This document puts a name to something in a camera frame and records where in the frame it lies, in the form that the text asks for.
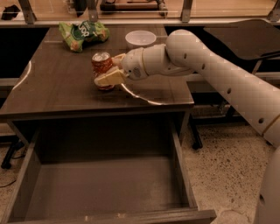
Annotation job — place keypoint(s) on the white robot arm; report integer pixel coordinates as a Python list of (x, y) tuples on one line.
[(183, 53)]

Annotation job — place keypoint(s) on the red coke can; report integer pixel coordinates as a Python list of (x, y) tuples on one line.
[(101, 63)]

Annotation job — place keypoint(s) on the white bowl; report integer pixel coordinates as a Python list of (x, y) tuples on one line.
[(135, 39)]

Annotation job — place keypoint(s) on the green chip bag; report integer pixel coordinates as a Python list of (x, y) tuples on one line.
[(75, 35)]

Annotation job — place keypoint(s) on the grey open top drawer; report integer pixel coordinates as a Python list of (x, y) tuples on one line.
[(77, 173)]

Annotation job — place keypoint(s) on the grey cabinet counter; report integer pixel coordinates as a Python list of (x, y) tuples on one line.
[(60, 85)]

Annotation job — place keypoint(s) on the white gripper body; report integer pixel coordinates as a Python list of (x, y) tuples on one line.
[(132, 62)]

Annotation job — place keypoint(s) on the dark side table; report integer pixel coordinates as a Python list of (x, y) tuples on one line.
[(236, 49)]

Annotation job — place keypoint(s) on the black table leg left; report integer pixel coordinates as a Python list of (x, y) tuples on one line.
[(6, 164)]

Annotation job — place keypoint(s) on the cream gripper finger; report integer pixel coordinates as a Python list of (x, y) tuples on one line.
[(113, 76), (117, 60)]

